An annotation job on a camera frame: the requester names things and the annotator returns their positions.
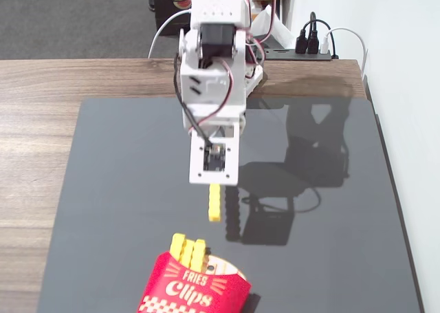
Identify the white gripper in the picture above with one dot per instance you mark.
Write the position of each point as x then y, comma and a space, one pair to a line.
240, 124

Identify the yellow fry clip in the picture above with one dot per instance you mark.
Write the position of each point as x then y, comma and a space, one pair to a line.
187, 254
215, 203
199, 254
177, 246

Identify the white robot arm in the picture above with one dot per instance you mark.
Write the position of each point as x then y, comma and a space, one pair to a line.
213, 0

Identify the white perforated arm base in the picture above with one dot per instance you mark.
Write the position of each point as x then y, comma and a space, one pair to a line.
256, 77

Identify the black usb hub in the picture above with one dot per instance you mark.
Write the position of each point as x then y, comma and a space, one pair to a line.
285, 55

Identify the black cabinet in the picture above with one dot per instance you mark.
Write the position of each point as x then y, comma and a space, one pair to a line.
165, 3

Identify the dark grey mat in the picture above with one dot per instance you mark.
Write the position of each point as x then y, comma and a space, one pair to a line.
120, 189

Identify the red fries clips box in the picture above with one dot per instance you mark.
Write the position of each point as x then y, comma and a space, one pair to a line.
192, 292

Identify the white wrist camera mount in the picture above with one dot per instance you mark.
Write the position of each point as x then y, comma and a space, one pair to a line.
197, 168

